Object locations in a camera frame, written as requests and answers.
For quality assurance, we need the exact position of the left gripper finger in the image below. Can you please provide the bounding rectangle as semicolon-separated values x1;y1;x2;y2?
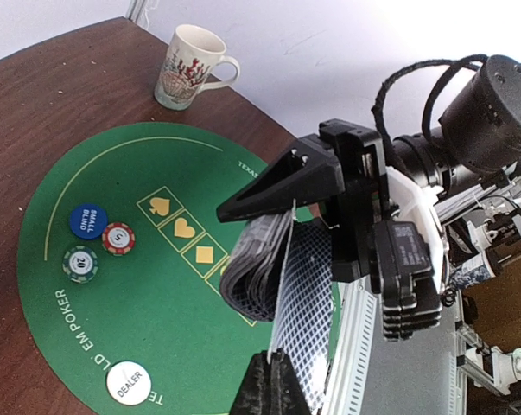
229;349;310;415

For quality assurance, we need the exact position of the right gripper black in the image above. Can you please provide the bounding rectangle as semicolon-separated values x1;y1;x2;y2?
216;118;390;283

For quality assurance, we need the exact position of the single playing card blue back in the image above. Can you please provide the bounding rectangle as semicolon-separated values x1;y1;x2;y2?
267;215;334;414

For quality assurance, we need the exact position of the white dealer button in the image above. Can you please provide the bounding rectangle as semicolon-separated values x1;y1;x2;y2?
105;361;152;406

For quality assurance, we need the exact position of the blue small blind button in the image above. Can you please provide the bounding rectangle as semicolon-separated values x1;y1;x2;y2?
69;203;109;240

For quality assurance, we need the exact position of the green twenty chip stack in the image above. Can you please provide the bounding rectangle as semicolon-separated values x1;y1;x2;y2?
62;246;98;284

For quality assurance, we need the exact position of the deck of cards clear box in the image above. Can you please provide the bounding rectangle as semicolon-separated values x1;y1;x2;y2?
219;211;294;322

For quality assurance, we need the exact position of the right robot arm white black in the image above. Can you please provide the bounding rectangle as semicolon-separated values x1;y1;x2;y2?
217;54;521;289

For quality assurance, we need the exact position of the white patterned mug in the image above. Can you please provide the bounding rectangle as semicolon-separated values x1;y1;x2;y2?
154;24;241;111

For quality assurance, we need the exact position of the round green poker mat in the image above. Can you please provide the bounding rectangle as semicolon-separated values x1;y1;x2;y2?
17;123;271;414

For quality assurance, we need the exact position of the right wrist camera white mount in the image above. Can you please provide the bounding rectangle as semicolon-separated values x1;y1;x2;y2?
370;166;449;342

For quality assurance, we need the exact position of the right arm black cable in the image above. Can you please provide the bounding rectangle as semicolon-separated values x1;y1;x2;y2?
371;54;490;148

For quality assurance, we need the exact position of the right aluminium frame post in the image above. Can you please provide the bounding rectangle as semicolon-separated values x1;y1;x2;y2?
126;0;149;23

